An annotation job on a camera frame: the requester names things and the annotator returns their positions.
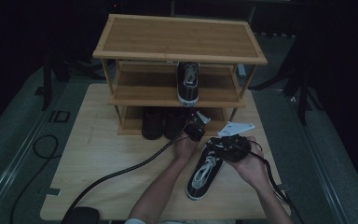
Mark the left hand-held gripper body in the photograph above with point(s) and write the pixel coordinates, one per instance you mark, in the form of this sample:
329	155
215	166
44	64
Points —
195	129

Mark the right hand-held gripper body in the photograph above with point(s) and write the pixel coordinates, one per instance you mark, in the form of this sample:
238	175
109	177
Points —
234	149

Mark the black leather shoe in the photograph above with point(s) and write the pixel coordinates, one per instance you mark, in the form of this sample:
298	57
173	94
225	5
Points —
153	123
174	123

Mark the black and white sneaker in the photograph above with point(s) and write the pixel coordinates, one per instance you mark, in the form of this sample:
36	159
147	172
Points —
188	84
203	177

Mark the wooden shoe rack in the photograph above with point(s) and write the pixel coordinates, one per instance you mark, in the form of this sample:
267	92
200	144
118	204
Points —
177	74

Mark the person's left hand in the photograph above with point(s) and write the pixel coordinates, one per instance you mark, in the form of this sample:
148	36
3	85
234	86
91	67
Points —
185	149

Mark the person's right hand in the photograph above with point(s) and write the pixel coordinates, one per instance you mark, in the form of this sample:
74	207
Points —
253	168

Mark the grey tape piece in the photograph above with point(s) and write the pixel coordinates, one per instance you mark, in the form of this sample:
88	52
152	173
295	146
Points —
283	187

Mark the black metal stand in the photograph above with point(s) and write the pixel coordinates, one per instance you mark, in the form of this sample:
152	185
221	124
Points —
303	93
47	81

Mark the black rounded pouch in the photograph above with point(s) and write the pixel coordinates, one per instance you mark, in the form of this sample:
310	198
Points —
80	216

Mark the grey post behind rack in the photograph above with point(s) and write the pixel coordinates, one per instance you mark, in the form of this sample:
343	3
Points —
241	71

